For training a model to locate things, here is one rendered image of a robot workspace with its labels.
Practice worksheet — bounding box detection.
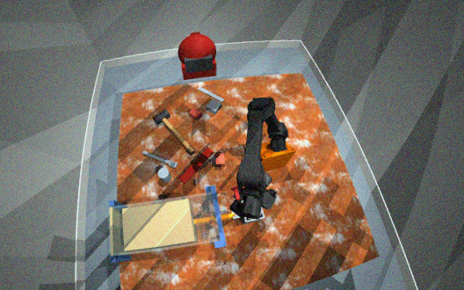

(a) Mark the grey metal rod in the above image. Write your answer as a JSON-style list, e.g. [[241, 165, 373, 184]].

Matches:
[[142, 151, 178, 168]]

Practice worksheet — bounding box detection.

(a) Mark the grey cylinder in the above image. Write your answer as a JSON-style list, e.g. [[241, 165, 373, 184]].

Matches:
[[157, 168, 171, 183]]

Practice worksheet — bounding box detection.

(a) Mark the red flat bar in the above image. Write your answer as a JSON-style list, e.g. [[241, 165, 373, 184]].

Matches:
[[179, 148, 213, 184]]

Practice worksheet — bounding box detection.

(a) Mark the white flat bar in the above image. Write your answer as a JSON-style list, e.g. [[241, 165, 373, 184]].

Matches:
[[198, 87, 224, 102]]

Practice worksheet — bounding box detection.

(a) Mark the clear-panelled guard cubby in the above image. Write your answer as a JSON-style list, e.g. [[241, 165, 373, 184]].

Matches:
[[108, 185, 221, 263]]

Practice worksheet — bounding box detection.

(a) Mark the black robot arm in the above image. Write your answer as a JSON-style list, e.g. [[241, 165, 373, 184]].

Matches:
[[236, 97, 289, 220]]

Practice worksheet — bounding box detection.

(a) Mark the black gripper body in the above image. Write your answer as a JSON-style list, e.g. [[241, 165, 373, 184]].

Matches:
[[229, 173, 272, 218]]

